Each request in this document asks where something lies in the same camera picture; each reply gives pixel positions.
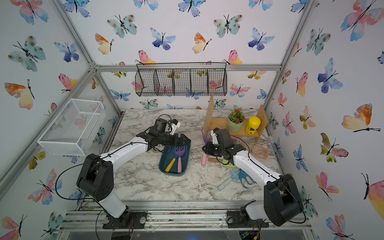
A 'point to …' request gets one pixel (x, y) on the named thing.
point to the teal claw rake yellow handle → (242, 174)
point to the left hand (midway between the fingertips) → (187, 140)
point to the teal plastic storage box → (167, 157)
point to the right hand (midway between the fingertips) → (204, 147)
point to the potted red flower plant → (235, 119)
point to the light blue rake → (234, 174)
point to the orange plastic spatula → (260, 151)
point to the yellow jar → (253, 124)
